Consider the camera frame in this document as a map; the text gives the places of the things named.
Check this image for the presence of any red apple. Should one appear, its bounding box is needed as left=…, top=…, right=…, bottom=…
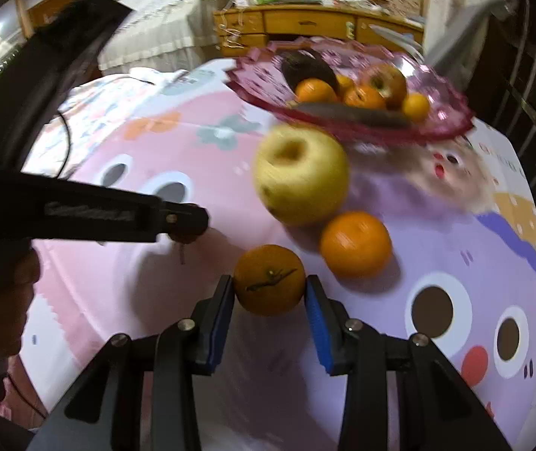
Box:
left=361, top=63, right=408, bottom=109

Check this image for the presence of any wooden door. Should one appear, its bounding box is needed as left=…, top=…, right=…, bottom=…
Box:
left=15, top=0, right=73, bottom=39

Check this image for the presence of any wooden desk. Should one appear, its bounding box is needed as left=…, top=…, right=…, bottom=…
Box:
left=214, top=4, right=424, bottom=57

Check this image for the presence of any pink glass fruit plate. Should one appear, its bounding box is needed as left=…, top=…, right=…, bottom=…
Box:
left=226, top=38, right=473, bottom=145

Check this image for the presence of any grey office chair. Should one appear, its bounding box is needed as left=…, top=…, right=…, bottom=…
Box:
left=370, top=0, right=507, bottom=79

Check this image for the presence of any dark avocado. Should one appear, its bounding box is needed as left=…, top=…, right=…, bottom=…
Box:
left=280, top=49, right=339, bottom=93

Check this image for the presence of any yellow pear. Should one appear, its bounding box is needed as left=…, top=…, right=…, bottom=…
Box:
left=253, top=124, right=351, bottom=227

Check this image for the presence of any red lychee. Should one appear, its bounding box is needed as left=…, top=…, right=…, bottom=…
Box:
left=167, top=232, right=200, bottom=266

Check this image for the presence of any black cable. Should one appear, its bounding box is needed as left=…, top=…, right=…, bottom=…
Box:
left=51, top=109, right=74, bottom=179

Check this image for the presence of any cartoon printed bed sheet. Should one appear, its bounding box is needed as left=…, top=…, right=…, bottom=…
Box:
left=21, top=59, right=536, bottom=445

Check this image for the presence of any person's left hand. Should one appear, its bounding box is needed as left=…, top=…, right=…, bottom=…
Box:
left=0, top=247, right=41, bottom=356

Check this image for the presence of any overripe dark banana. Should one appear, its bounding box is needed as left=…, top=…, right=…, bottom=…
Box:
left=292, top=103, right=412, bottom=129

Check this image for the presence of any orange tangerine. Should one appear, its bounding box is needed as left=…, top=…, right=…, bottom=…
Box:
left=335, top=74, right=356, bottom=99
left=232, top=244, right=306, bottom=316
left=295, top=79, right=338, bottom=103
left=344, top=85, right=387, bottom=110
left=319, top=211, right=392, bottom=279

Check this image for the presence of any yellow orange kumquat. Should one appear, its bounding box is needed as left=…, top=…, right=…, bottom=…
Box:
left=401, top=93, right=431, bottom=124

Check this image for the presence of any cloth covered furniture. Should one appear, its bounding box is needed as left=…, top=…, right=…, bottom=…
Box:
left=98, top=0, right=226, bottom=74

